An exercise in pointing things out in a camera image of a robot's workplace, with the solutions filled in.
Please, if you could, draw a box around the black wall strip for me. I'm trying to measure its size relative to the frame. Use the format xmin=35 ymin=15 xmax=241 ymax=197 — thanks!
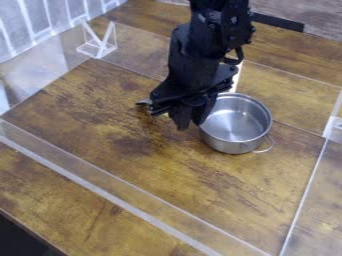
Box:
xmin=253 ymin=13 xmax=305 ymax=32

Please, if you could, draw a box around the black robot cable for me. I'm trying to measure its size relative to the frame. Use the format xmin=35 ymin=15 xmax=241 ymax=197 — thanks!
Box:
xmin=222 ymin=46 xmax=246 ymax=66

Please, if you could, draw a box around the stainless steel pot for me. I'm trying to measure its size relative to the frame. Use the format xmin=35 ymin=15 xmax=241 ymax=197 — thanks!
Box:
xmin=199 ymin=93 xmax=275 ymax=154

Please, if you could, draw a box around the clear acrylic bracket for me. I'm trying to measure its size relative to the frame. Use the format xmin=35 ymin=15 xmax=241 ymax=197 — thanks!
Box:
xmin=76 ymin=22 xmax=118 ymax=59

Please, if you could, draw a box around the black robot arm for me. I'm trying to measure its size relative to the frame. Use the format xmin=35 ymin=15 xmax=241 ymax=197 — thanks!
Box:
xmin=150 ymin=0 xmax=255 ymax=130

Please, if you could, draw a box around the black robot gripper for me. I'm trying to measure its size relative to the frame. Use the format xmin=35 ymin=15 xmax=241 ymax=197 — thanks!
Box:
xmin=148 ymin=25 xmax=239 ymax=131

